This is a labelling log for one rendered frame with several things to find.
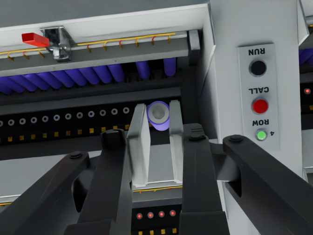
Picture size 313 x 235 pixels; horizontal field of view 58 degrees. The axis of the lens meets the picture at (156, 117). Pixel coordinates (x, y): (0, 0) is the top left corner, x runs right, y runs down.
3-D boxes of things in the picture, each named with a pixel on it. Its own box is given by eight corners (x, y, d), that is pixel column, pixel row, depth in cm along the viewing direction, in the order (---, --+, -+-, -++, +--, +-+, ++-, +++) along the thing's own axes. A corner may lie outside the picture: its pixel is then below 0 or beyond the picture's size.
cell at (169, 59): (163, 66, 45) (162, 47, 39) (175, 65, 45) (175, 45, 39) (165, 77, 45) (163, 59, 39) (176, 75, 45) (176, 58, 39)
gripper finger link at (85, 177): (129, 193, 13) (68, 199, 14) (137, 151, 18) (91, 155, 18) (125, 165, 13) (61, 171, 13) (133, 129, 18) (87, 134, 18)
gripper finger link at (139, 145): (147, 187, 15) (133, 188, 15) (150, 140, 22) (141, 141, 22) (139, 135, 14) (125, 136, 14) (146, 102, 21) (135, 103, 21)
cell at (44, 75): (51, 79, 46) (32, 62, 40) (62, 77, 46) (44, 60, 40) (51, 89, 46) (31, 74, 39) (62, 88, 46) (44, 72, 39)
